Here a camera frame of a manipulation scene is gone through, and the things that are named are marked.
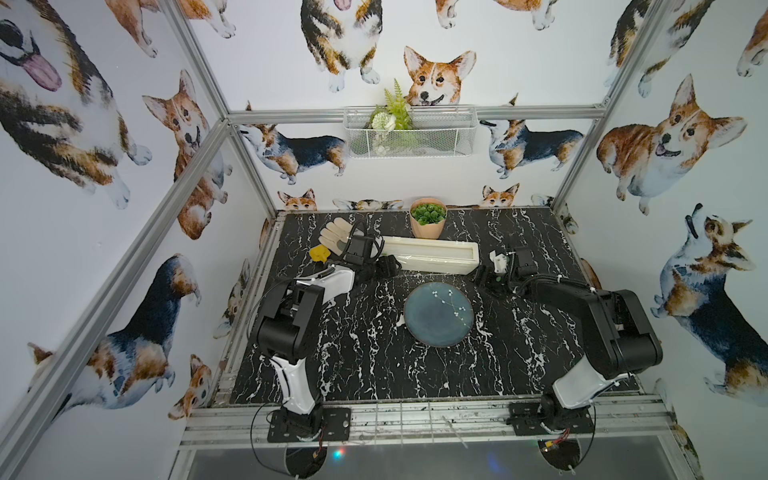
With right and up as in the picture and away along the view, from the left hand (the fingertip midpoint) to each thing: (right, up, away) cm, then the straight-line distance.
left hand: (397, 263), depth 97 cm
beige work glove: (-25, +10, +16) cm, 31 cm away
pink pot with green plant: (+10, +15, +4) cm, 18 cm away
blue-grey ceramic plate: (+13, -15, -4) cm, 20 cm away
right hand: (+23, -4, -3) cm, 23 cm away
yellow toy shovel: (-28, +3, +9) cm, 30 cm away
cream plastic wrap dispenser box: (+11, +3, +1) cm, 12 cm away
